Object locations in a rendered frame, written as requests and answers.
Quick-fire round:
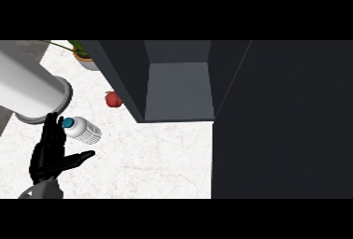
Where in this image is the white cylindrical appliance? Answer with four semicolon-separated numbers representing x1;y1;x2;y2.
0;40;74;125

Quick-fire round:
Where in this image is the potted green plant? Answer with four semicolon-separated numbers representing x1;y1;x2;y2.
42;40;102;72

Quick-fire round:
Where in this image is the dark grey cabinet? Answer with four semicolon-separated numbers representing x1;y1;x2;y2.
79;40;255;124

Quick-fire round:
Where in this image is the dark grey cabinet door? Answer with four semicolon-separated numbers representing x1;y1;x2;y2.
210;40;353;200

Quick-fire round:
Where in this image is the white water bottle blue cap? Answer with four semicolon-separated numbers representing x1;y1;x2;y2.
61;116;104;146

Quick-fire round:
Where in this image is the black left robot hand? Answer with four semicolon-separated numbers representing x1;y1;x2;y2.
29;112;96;186

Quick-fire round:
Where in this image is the red bell pepper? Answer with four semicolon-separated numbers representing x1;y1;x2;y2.
104;91;125;109

